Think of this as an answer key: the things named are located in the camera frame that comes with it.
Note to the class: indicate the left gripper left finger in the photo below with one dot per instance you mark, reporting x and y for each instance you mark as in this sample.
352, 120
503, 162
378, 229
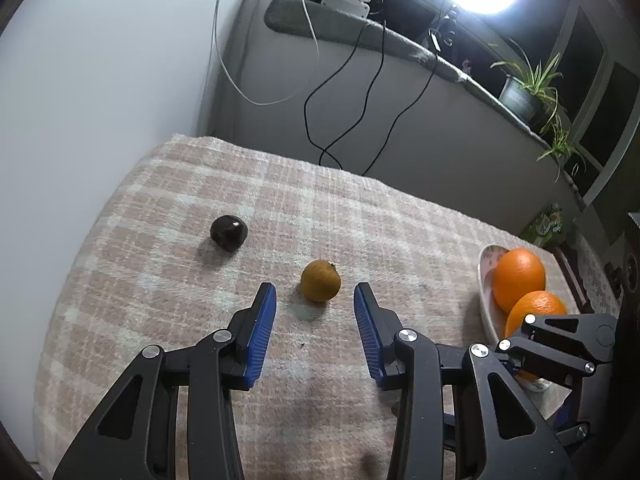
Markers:
131, 434

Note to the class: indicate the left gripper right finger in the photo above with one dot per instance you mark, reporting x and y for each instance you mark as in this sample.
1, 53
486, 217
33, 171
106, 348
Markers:
460, 400

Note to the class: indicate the medium orange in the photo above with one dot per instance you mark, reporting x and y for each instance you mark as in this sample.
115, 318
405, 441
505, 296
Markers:
538, 302

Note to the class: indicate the large orange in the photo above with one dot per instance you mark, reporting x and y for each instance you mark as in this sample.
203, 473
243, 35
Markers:
518, 272

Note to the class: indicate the pink plaid tablecloth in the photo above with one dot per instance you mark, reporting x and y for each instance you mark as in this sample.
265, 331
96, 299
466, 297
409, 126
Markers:
149, 273

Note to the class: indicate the dark plum far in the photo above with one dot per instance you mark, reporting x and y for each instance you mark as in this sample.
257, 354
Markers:
229, 232

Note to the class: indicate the brown kiwi berry far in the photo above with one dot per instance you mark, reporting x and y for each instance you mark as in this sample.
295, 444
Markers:
320, 281

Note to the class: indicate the potted spider plant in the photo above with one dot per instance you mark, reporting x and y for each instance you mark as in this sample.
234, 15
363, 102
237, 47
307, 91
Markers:
530, 94

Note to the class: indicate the grey green sill cloth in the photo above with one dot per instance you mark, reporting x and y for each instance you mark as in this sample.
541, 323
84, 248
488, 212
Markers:
424, 127

